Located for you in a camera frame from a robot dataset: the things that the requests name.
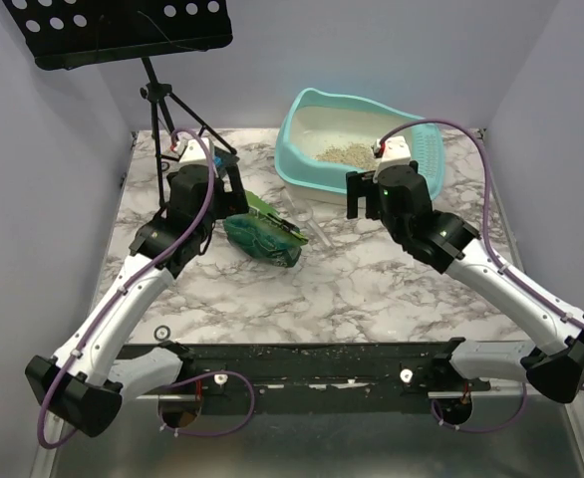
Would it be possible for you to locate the teal white litter box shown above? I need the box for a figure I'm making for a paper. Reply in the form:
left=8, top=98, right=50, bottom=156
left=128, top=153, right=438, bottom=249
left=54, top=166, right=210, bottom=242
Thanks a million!
left=274, top=88, right=417, bottom=205

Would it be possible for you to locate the black bag clip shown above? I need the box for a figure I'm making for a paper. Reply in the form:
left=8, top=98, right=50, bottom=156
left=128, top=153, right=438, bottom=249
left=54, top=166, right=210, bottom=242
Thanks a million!
left=266, top=213, right=308, bottom=244

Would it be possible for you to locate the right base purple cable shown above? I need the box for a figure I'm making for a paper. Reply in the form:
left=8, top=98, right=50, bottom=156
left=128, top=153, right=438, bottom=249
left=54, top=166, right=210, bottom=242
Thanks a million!
left=430, top=382, right=528, bottom=433

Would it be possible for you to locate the black music stand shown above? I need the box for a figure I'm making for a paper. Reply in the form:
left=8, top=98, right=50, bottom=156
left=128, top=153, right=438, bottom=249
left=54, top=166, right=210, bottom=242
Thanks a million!
left=4, top=0, right=236, bottom=181

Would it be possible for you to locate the green litter bag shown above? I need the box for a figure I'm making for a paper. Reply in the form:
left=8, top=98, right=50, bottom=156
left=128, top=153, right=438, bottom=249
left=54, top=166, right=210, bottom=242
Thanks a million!
left=223, top=191, right=308, bottom=268

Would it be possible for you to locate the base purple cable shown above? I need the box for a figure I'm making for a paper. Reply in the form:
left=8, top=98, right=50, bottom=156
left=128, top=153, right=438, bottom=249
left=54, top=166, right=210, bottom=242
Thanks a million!
left=430, top=382, right=528, bottom=433
left=159, top=370, right=256, bottom=439

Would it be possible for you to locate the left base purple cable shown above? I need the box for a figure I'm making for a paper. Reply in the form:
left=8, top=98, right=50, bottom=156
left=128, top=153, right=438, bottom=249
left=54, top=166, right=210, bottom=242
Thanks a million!
left=159, top=370, right=256, bottom=439

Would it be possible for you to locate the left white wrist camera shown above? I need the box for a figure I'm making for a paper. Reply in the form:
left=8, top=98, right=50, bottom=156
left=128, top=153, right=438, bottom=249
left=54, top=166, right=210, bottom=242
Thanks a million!
left=170, top=139, right=207, bottom=165

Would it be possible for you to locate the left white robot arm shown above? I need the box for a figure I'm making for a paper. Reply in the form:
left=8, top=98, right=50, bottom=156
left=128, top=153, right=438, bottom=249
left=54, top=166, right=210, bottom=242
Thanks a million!
left=25, top=164, right=248, bottom=449

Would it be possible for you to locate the litter pile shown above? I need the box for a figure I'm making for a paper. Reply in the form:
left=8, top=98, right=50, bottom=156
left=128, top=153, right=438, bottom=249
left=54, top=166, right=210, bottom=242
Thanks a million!
left=316, top=143, right=377, bottom=170

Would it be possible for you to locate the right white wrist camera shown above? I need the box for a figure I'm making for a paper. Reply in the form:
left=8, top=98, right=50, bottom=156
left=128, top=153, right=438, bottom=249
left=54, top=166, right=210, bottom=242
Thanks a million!
left=372, top=135, right=412, bottom=165

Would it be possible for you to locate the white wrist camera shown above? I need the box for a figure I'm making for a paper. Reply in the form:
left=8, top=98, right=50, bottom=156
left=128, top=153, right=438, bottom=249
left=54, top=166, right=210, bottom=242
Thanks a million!
left=372, top=135, right=412, bottom=165
left=170, top=139, right=207, bottom=165

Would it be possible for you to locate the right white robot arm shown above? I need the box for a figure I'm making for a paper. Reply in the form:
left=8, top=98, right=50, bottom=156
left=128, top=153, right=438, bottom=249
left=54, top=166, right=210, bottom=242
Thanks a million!
left=346, top=162, right=584, bottom=403

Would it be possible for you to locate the clear plastic scoop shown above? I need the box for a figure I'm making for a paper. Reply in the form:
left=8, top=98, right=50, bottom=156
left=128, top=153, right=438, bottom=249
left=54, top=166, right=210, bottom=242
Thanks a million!
left=281, top=189, right=334, bottom=248

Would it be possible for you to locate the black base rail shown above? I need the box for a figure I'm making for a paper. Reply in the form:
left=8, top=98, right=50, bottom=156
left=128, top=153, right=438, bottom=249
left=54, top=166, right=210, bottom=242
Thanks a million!
left=158, top=339, right=490, bottom=416

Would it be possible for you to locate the dark lego baseplate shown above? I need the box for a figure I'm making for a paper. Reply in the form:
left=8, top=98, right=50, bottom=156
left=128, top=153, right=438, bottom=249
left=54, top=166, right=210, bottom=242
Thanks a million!
left=214, top=150, right=239, bottom=170

